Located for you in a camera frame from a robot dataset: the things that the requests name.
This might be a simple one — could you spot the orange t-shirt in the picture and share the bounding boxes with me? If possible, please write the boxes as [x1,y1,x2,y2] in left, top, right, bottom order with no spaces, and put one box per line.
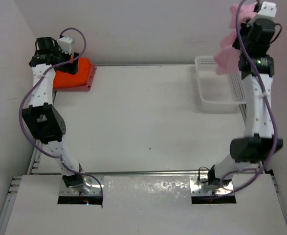
[53,57,93,89]

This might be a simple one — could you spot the pink red t-shirt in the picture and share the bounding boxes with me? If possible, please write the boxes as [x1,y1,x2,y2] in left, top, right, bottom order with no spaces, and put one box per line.
[53,64,97,92]

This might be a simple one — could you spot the light pink t-shirt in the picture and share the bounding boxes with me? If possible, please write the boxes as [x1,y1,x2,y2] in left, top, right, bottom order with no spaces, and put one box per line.
[214,2,256,75]

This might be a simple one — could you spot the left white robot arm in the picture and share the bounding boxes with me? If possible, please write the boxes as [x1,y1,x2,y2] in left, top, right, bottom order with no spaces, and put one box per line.
[20,36,85,189]

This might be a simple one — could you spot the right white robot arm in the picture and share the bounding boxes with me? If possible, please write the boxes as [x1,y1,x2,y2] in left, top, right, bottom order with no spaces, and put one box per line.
[207,18,283,186]

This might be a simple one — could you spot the white plastic basket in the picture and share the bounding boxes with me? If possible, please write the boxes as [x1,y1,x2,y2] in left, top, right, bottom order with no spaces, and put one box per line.
[195,56,245,109]

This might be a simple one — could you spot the white front cover panel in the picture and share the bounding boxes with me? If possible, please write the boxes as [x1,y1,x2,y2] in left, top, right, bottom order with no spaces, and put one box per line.
[6,175,287,235]

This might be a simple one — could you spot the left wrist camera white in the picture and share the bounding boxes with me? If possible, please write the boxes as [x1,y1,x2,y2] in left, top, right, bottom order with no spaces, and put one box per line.
[57,37,75,54]

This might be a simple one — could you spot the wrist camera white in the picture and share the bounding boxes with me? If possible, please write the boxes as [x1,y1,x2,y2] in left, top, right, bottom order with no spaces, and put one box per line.
[254,1,277,19]
[57,37,75,54]

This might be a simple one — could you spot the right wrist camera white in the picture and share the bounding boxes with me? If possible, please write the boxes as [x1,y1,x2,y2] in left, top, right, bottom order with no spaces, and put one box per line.
[254,1,277,19]

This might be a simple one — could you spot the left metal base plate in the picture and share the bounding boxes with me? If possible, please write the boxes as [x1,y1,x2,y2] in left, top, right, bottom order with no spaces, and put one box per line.
[57,174,104,206]

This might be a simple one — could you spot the metal base plate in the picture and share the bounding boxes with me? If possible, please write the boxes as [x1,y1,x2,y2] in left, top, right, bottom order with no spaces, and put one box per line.
[57,174,104,206]
[189,174,236,205]

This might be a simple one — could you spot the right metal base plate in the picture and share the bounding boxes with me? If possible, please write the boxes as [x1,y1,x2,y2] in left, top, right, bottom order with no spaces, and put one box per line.
[189,174,236,205]

